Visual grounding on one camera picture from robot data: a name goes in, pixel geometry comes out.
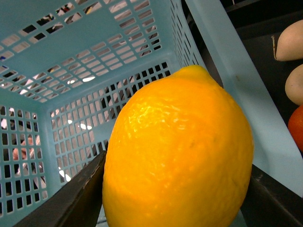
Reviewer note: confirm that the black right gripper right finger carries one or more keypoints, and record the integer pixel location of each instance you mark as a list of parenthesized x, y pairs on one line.
[(268, 203)]

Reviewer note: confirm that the yellow lemon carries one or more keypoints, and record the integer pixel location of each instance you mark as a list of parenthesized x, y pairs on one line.
[(180, 155)]

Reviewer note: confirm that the large bumpy orange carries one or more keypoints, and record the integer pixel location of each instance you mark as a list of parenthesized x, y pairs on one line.
[(295, 126)]

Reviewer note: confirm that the white round pear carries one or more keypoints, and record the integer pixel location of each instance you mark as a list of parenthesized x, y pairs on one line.
[(294, 85)]

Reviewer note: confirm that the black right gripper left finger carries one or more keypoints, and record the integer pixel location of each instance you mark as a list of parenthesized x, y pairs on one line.
[(77, 204)]

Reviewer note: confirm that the white pear lying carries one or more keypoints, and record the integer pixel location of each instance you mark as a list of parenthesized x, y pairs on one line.
[(290, 43)]

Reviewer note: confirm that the light teal plastic basket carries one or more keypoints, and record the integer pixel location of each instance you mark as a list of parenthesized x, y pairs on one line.
[(67, 68)]

